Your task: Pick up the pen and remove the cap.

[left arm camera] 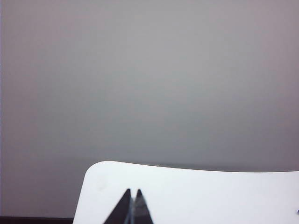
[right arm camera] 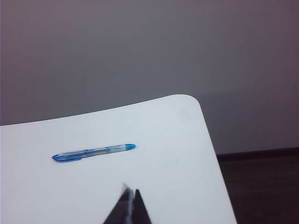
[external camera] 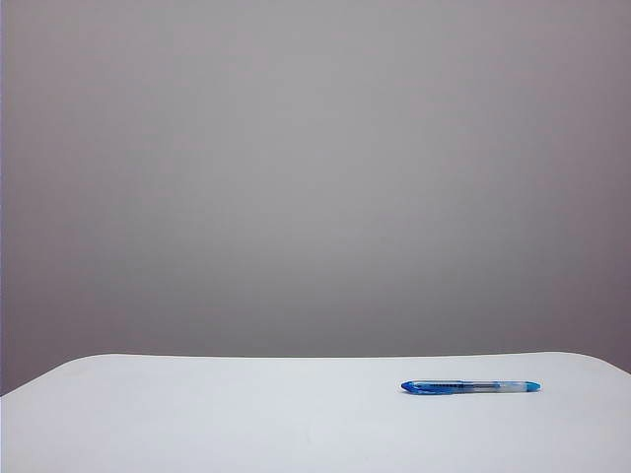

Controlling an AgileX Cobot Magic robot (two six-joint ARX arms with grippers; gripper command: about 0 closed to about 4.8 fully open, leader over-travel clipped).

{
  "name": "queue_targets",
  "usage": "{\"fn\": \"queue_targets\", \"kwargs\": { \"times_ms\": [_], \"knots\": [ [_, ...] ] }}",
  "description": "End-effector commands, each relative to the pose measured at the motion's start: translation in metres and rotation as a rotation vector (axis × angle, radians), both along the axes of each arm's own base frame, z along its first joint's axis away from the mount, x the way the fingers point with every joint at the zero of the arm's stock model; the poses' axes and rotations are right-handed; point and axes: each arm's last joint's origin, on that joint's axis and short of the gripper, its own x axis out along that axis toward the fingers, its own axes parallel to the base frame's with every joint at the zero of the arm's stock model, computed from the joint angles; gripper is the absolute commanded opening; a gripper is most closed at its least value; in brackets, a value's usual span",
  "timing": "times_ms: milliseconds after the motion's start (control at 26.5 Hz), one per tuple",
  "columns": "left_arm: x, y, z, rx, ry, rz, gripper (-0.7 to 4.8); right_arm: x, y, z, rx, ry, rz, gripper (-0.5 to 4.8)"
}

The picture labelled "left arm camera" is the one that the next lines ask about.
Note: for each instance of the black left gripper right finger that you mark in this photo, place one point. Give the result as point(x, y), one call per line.
point(142, 210)

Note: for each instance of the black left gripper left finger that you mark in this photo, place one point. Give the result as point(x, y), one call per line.
point(121, 210)

